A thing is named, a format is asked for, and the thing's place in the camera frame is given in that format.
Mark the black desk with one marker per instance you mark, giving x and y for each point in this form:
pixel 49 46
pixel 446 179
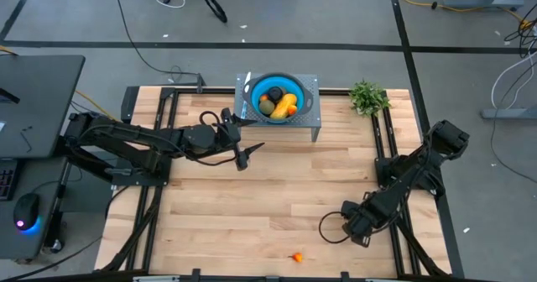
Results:
pixel 42 106

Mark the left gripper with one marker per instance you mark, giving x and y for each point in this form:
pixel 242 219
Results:
pixel 228 137

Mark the grey perforated metal stand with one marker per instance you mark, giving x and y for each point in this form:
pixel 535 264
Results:
pixel 312 120

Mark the black keyboard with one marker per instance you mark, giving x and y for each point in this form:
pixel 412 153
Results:
pixel 6 185

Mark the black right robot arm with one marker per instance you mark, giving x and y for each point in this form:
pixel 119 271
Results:
pixel 403 189

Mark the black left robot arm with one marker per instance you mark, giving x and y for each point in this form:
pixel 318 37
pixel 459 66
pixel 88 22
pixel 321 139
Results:
pixel 126 133

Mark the yellow corn cob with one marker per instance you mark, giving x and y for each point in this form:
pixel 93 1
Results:
pixel 282 108

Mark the green potted plant white pot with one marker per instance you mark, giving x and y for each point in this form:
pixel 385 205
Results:
pixel 369 98

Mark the dark grey side desk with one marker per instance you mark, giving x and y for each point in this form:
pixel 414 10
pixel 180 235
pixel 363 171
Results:
pixel 8 244

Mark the black computer mouse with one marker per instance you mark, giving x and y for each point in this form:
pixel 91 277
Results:
pixel 26 210

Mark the dark round fruit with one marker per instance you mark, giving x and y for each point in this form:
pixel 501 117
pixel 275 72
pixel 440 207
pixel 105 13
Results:
pixel 275 94

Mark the white blue patterned strip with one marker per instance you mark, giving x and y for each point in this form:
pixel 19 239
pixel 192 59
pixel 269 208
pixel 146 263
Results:
pixel 247 80

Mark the blue collapsible bowl grey rim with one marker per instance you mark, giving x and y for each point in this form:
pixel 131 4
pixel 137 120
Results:
pixel 300 90

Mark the brown kiwi fruit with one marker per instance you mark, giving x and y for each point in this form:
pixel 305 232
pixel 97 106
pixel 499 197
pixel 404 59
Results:
pixel 266 107

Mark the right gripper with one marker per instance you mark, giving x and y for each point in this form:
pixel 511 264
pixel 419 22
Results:
pixel 361 223

